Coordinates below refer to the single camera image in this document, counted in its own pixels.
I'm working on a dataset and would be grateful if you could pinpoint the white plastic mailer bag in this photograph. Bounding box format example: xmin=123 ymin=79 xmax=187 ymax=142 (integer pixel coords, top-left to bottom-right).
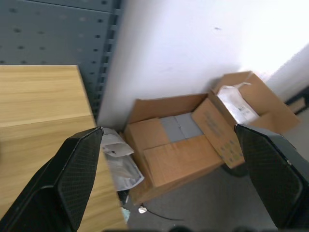
xmin=216 ymin=82 xmax=260 ymax=126

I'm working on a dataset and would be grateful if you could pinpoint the thin black cable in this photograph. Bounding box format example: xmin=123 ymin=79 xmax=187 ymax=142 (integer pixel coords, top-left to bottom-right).
xmin=144 ymin=208 xmax=185 ymax=221

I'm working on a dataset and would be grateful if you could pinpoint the grey padded package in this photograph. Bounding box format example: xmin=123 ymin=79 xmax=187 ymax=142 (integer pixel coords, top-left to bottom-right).
xmin=160 ymin=113 xmax=204 ymax=144

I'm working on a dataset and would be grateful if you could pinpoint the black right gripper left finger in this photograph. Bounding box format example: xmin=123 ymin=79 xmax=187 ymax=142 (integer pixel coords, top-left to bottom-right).
xmin=0 ymin=126 xmax=104 ymax=232

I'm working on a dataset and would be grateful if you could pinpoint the silver foil bag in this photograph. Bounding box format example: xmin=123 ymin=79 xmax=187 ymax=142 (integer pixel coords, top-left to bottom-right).
xmin=105 ymin=154 xmax=145 ymax=192

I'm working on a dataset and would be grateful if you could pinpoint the grey perforated metal shelf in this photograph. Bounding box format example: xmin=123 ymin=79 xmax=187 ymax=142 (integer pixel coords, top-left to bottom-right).
xmin=0 ymin=0 xmax=124 ymax=121

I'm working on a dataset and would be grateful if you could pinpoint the large open cardboard box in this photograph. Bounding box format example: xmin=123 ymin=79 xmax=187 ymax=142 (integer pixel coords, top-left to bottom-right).
xmin=124 ymin=93 xmax=245 ymax=206

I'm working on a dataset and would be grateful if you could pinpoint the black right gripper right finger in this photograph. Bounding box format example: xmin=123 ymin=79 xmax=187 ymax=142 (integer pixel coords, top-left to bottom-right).
xmin=234 ymin=124 xmax=309 ymax=229

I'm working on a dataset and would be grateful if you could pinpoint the white paper envelope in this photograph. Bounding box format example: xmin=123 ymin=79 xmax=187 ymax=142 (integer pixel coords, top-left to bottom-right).
xmin=100 ymin=127 xmax=135 ymax=158

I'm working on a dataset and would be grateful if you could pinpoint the small open cardboard box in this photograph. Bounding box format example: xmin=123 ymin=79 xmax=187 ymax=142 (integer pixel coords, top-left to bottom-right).
xmin=209 ymin=71 xmax=301 ymax=136

